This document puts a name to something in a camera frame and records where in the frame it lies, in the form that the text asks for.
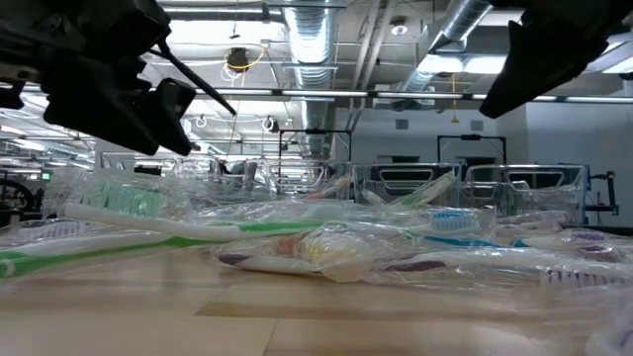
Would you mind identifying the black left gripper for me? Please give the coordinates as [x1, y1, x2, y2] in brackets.
[41, 59, 198, 158]

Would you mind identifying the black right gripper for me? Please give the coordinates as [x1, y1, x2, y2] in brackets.
[478, 0, 633, 120]

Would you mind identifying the green white toothbrush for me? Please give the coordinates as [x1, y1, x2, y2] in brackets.
[0, 234, 222, 281]
[61, 180, 347, 242]
[409, 172, 459, 204]
[388, 185, 449, 208]

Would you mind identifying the orange white toothbrush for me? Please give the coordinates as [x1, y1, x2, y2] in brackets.
[276, 229, 397, 284]
[304, 177, 351, 201]

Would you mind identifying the clear plastic bin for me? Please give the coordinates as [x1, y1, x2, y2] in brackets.
[256, 157, 355, 194]
[462, 163, 588, 222]
[98, 150, 226, 182]
[351, 161, 463, 207]

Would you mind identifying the bright ceiling light panel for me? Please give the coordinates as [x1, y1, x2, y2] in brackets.
[417, 52, 508, 75]

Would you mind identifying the purple white wrapped toothbrush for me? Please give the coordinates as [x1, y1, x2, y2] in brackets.
[217, 250, 317, 277]
[383, 248, 633, 291]
[0, 220, 115, 248]
[558, 229, 633, 246]

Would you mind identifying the black wheel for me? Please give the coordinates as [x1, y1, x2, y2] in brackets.
[0, 177, 32, 212]

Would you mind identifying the horizontal light bar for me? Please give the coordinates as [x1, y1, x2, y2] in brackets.
[192, 84, 633, 104]

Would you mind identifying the blue white wrapped toothbrush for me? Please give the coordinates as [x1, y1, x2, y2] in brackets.
[424, 234, 503, 249]
[355, 207, 484, 237]

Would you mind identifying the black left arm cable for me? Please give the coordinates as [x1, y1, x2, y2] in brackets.
[147, 39, 237, 116]

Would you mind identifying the slanted silver air duct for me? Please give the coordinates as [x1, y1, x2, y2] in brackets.
[395, 0, 500, 113]

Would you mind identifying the yellow hanging cord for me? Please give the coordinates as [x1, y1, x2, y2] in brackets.
[448, 72, 460, 125]

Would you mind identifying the black stand frame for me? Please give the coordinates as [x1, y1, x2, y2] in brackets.
[436, 133, 507, 165]

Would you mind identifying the black ceiling cable reel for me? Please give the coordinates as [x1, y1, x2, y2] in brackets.
[226, 46, 251, 74]

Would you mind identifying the round silver air duct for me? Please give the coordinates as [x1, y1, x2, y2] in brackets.
[282, 0, 338, 160]

